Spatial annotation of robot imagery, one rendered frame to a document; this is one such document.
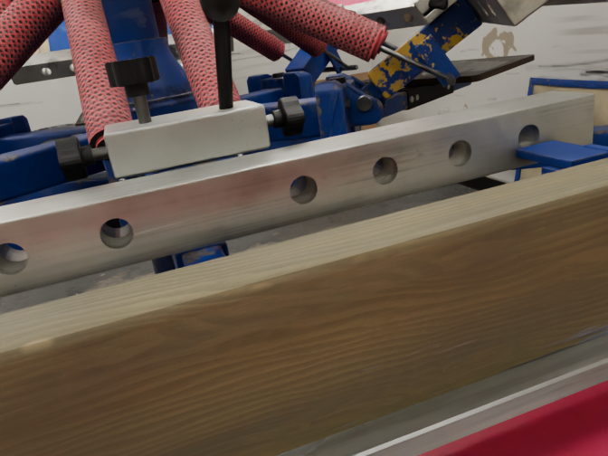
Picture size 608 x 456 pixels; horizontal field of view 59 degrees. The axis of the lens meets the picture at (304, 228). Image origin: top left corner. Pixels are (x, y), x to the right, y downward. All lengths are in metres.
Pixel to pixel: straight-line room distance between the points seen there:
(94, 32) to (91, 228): 0.38
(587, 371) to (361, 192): 0.24
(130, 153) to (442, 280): 0.29
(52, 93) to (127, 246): 3.93
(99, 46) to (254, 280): 0.56
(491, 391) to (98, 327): 0.14
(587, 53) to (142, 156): 2.60
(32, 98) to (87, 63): 3.65
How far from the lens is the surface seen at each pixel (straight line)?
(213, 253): 0.59
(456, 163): 0.47
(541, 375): 0.23
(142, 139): 0.43
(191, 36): 0.70
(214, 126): 0.43
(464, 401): 0.21
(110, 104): 0.62
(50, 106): 4.31
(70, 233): 0.39
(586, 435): 0.26
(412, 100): 1.61
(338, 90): 0.82
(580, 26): 2.91
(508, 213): 0.20
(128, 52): 0.95
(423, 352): 0.20
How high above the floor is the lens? 1.13
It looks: 20 degrees down
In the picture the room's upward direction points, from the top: 9 degrees counter-clockwise
